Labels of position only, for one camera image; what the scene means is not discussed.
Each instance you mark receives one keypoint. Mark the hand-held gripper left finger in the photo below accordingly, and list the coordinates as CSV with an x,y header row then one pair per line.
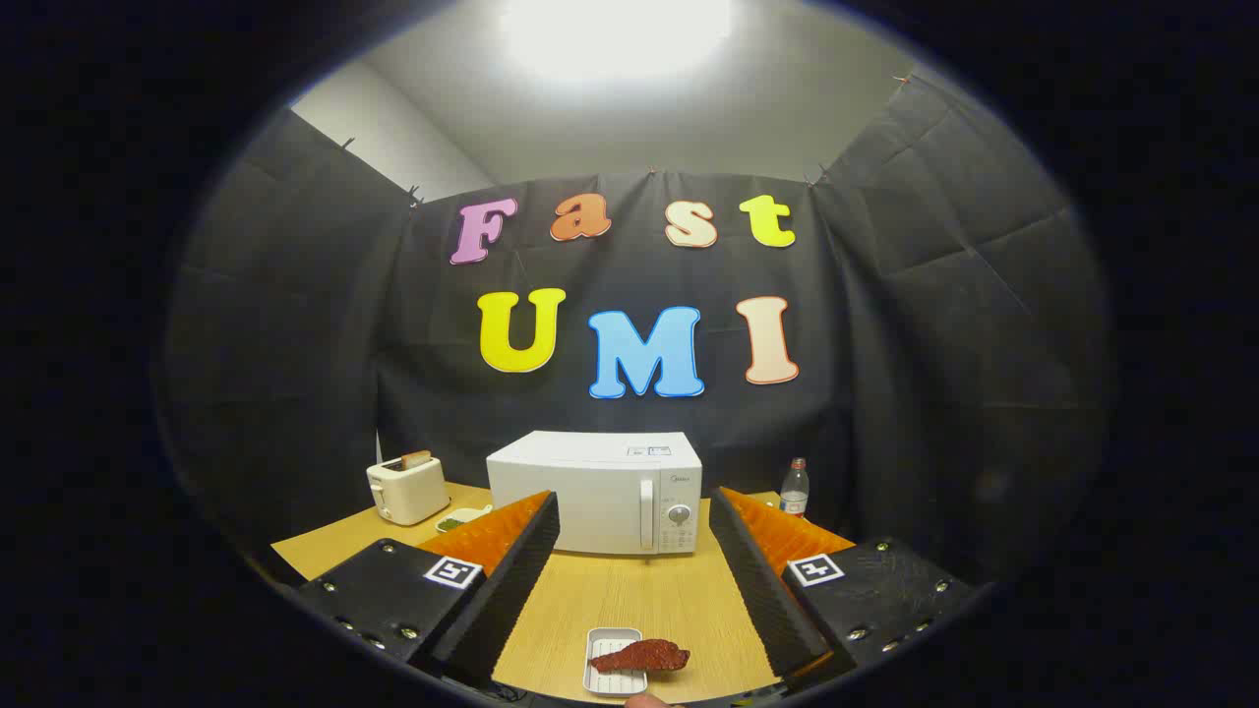
x,y
511,590

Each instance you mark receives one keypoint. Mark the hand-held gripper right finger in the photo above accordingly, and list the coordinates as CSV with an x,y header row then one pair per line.
x,y
762,590

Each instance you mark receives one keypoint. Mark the white toaster oven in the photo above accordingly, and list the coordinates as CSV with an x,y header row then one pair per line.
x,y
580,492

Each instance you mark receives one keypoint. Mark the red meat piece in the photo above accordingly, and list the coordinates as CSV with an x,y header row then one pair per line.
x,y
639,656

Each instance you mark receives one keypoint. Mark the cream toaster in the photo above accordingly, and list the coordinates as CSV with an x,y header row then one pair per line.
x,y
413,492

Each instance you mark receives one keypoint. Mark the white divided bean dish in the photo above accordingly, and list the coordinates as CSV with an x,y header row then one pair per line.
x,y
462,518

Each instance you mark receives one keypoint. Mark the clear red label water bottle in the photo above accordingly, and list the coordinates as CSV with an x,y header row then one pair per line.
x,y
795,497

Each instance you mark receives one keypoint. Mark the white rectangular tray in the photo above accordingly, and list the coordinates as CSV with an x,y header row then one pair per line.
x,y
602,644

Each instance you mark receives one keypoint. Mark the toast slice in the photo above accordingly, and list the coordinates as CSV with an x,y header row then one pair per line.
x,y
416,459

